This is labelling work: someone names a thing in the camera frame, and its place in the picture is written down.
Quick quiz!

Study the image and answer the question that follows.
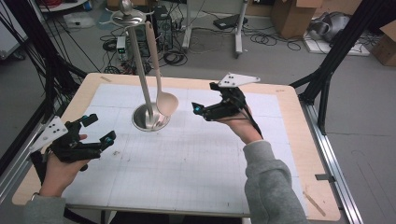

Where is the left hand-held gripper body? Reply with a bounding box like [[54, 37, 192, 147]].
[[29, 116, 105, 163]]

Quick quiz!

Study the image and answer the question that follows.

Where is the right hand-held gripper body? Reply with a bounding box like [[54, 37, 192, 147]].
[[204, 73, 261, 121]]

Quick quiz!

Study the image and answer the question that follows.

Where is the wooden spoon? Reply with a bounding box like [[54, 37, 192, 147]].
[[144, 21, 180, 118]]

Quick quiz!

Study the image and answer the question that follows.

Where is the metal utensil stand with hooks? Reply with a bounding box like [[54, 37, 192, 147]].
[[110, 0, 172, 133]]

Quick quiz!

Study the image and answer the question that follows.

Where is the person's right hand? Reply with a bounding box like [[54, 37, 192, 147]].
[[218, 106, 264, 146]]

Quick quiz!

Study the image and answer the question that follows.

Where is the person's left hand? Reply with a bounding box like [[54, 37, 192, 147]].
[[39, 133, 92, 198]]

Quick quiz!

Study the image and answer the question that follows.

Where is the white metal stand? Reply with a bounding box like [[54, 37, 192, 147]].
[[181, 0, 250, 60]]

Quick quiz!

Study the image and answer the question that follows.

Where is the white grid mat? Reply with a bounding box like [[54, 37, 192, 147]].
[[62, 83, 307, 217]]

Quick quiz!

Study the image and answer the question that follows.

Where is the black flat box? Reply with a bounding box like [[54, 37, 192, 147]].
[[213, 13, 249, 31]]

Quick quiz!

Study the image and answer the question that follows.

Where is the black computer tower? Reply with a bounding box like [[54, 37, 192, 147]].
[[134, 5, 174, 58]]

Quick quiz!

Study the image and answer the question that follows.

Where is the small power supply unit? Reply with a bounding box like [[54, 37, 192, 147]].
[[115, 35, 129, 62]]

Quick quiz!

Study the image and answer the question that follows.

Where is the clear plastic bag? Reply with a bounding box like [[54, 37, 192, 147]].
[[63, 11, 96, 30]]

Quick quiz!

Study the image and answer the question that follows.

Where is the large cardboard box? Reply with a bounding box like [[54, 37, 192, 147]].
[[270, 0, 325, 40]]

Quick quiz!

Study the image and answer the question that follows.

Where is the white round table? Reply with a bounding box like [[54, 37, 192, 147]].
[[36, 0, 89, 13]]

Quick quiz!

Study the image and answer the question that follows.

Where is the silver bag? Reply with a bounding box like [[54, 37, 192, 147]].
[[307, 11, 352, 44]]

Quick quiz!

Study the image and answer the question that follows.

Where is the white flat board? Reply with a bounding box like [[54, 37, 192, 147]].
[[303, 31, 372, 58]]

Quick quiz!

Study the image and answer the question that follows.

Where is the small cardboard box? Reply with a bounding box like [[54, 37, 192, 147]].
[[369, 20, 396, 67]]

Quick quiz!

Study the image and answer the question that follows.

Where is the coiled black cable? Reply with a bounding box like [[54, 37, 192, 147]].
[[249, 31, 303, 52], [162, 49, 189, 67]]

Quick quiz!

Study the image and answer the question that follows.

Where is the aluminium rail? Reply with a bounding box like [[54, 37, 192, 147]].
[[0, 102, 64, 204], [299, 101, 364, 224]]

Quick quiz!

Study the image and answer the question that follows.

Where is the black metal frame post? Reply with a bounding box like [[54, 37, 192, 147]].
[[289, 0, 396, 134], [0, 0, 89, 125]]

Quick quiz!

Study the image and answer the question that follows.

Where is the black metal bracket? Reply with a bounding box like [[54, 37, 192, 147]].
[[314, 173, 337, 183]]

